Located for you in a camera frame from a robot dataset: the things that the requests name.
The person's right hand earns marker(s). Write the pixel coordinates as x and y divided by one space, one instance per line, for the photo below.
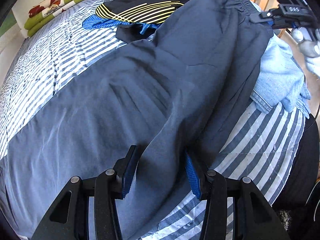
311 55

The landscape painting wall poster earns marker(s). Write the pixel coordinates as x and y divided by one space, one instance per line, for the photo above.
6 27

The person's dark clothing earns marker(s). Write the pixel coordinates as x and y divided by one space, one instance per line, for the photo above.
300 160

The black shirt with yellow stripes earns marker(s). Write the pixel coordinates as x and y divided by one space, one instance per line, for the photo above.
140 2

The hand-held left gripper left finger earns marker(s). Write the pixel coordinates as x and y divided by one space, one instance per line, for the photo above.
130 172

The light blue denim garment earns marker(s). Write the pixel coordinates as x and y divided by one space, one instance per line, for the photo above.
280 75

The bright blue striped garment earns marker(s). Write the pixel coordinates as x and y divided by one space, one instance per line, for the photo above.
100 23

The green floral folded blanket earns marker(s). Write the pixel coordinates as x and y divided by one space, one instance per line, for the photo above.
35 25

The blue white striped quilt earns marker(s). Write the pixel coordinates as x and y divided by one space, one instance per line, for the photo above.
50 55

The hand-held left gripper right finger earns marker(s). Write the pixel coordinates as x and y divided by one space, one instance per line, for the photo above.
192 177

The navy elastic waist pants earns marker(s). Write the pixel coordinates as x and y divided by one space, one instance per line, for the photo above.
150 80

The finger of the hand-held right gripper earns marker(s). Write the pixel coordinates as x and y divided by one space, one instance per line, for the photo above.
267 15
282 25

